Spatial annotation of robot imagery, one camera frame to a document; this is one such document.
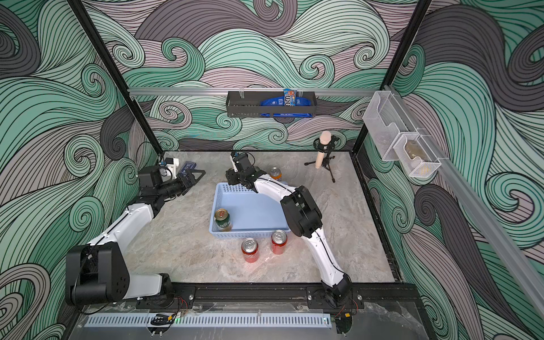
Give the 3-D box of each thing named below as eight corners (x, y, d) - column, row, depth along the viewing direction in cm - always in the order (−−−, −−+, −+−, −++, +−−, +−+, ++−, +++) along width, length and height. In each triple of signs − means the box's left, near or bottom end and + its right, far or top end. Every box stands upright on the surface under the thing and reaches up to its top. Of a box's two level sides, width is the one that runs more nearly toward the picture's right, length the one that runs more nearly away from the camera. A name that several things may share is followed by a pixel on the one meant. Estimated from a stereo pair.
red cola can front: (243, 263, 83) (240, 253, 74) (244, 248, 87) (241, 237, 78) (258, 263, 83) (257, 253, 74) (259, 248, 87) (258, 237, 78)
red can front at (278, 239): (271, 254, 85) (271, 244, 76) (270, 241, 89) (271, 229, 80) (285, 254, 85) (287, 244, 76) (284, 241, 89) (286, 229, 80)
